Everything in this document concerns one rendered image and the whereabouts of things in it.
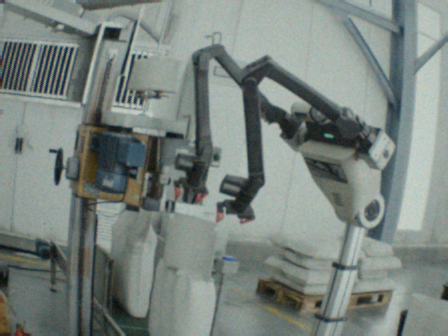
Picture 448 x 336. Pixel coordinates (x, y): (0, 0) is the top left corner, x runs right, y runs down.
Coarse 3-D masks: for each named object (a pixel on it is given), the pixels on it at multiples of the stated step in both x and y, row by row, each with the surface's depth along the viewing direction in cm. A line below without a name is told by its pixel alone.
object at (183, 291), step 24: (192, 216) 291; (168, 240) 275; (192, 240) 266; (216, 240) 259; (168, 264) 273; (192, 264) 266; (168, 288) 273; (192, 288) 261; (168, 312) 271; (192, 312) 261
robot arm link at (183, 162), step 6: (204, 150) 273; (210, 150) 274; (180, 156) 274; (186, 156) 274; (192, 156) 274; (198, 156) 276; (204, 156) 274; (174, 162) 278; (180, 162) 273; (186, 162) 274; (174, 168) 276; (180, 168) 274; (186, 168) 275
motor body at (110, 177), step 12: (108, 132) 271; (108, 144) 271; (108, 156) 272; (108, 168) 271; (120, 168) 273; (96, 180) 274; (108, 180) 271; (120, 180) 272; (108, 192) 272; (120, 192) 274
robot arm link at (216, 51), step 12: (204, 48) 268; (216, 48) 265; (192, 60) 270; (216, 60) 270; (228, 60) 269; (228, 72) 271; (240, 72) 272; (240, 84) 274; (264, 96) 278; (264, 108) 276; (276, 108) 278; (276, 120) 279
